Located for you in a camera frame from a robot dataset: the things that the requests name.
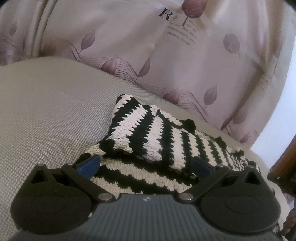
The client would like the brown wooden door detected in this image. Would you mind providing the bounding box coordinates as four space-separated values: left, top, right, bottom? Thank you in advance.
267 137 295 240

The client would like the black white striped knit cardigan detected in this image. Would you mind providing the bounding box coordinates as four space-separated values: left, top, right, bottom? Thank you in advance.
78 94 255 196

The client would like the pink leaf print curtain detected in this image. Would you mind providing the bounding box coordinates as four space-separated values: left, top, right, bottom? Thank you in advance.
1 1 295 146

